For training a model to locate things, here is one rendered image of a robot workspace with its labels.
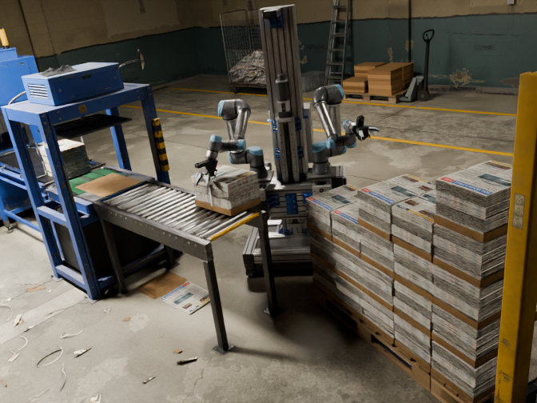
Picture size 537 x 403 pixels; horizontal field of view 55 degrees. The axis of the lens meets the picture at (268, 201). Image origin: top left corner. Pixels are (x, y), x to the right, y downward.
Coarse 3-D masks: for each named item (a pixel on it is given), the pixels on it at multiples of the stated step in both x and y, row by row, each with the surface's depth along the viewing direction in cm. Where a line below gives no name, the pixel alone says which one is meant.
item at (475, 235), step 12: (456, 228) 235; (504, 228) 228; (480, 240) 224; (444, 264) 248; (456, 276) 243; (468, 276) 236; (492, 276) 234; (480, 288) 233; (432, 300) 263; (456, 312) 250; (468, 324) 246; (480, 324) 241; (432, 336) 273; (468, 360) 253; (480, 360) 251; (432, 372) 281; (468, 396) 261; (480, 396) 261
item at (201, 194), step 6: (216, 168) 368; (222, 168) 367; (228, 168) 366; (234, 168) 366; (204, 174) 356; (192, 180) 358; (204, 180) 349; (198, 186) 356; (204, 186) 352; (198, 192) 359; (204, 192) 354; (198, 198) 361; (204, 198) 357
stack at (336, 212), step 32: (352, 192) 351; (320, 224) 344; (352, 224) 310; (320, 256) 356; (352, 256) 320; (384, 256) 291; (416, 256) 267; (352, 288) 331; (384, 288) 298; (384, 320) 308; (416, 320) 280; (384, 352) 320; (416, 352) 290
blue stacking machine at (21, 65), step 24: (0, 48) 582; (0, 72) 547; (24, 72) 564; (0, 96) 551; (24, 96) 569; (0, 120) 668; (0, 144) 608; (0, 192) 570; (24, 192) 589; (0, 216) 575
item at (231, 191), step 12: (216, 180) 343; (228, 180) 341; (240, 180) 341; (252, 180) 350; (216, 192) 344; (228, 192) 335; (240, 192) 342; (252, 192) 351; (216, 204) 349; (228, 204) 340; (240, 204) 345
